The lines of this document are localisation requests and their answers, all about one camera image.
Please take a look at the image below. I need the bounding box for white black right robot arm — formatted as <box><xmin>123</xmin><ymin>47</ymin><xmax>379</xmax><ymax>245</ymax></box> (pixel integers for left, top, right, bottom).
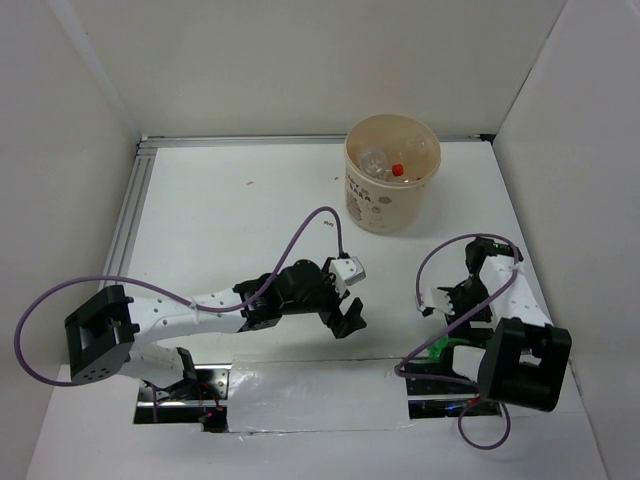
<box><xmin>395</xmin><ymin>233</ymin><xmax>572</xmax><ymax>412</ymax></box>

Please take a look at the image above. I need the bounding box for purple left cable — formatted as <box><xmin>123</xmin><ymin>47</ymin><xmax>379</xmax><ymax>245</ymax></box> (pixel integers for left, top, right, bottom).
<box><xmin>13</xmin><ymin>206</ymin><xmax>346</xmax><ymax>426</ymax></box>

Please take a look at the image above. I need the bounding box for black label small bottle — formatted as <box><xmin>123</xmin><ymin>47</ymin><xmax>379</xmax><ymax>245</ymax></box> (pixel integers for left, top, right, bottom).
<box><xmin>358</xmin><ymin>146</ymin><xmax>390</xmax><ymax>180</ymax></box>

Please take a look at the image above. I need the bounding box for clear crushed white-cap bottle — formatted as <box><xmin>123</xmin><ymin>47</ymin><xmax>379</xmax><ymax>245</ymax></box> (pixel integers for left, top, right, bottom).
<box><xmin>400</xmin><ymin>135</ymin><xmax>433</xmax><ymax>162</ymax></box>

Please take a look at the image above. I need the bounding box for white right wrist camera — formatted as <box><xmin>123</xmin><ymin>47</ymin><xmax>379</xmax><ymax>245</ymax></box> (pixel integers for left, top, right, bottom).
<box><xmin>416</xmin><ymin>288</ymin><xmax>454</xmax><ymax>317</ymax></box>

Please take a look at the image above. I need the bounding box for green plastic bottle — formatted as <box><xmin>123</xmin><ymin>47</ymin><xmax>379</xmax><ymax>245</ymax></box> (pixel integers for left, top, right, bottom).
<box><xmin>426</xmin><ymin>336</ymin><xmax>466</xmax><ymax>362</ymax></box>

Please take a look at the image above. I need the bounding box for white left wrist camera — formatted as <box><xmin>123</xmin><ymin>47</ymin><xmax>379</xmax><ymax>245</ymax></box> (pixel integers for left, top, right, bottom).
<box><xmin>329</xmin><ymin>257</ymin><xmax>366</xmax><ymax>288</ymax></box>

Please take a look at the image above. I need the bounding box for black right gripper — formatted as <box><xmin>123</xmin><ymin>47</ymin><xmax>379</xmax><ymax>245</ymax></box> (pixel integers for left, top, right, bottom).
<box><xmin>437</xmin><ymin>274</ymin><xmax>493</xmax><ymax>345</ymax></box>

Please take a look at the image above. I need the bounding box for aluminium frame rail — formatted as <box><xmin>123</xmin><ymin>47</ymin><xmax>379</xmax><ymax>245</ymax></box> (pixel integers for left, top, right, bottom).
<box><xmin>106</xmin><ymin>136</ymin><xmax>509</xmax><ymax>293</ymax></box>

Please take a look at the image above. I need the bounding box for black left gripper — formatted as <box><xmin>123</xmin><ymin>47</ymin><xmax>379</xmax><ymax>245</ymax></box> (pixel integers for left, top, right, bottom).
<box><xmin>281</xmin><ymin>258</ymin><xmax>367</xmax><ymax>338</ymax></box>

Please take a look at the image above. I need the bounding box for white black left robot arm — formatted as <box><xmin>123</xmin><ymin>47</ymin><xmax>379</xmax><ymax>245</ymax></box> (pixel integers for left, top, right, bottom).
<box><xmin>65</xmin><ymin>257</ymin><xmax>366</xmax><ymax>399</ymax></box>

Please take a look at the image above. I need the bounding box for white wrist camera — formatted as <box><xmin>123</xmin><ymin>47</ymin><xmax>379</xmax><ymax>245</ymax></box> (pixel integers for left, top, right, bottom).
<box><xmin>329</xmin><ymin>257</ymin><xmax>366</xmax><ymax>288</ymax></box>
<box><xmin>416</xmin><ymin>288</ymin><xmax>454</xmax><ymax>317</ymax></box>

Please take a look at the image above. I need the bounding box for beige paper bucket bin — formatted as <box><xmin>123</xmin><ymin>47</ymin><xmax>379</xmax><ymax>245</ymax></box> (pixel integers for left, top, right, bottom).
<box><xmin>344</xmin><ymin>114</ymin><xmax>441</xmax><ymax>233</ymax></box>

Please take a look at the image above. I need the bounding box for red cap cola bottle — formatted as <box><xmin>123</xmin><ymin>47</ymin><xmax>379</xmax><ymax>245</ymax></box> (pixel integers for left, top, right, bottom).
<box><xmin>382</xmin><ymin>164</ymin><xmax>410</xmax><ymax>183</ymax></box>

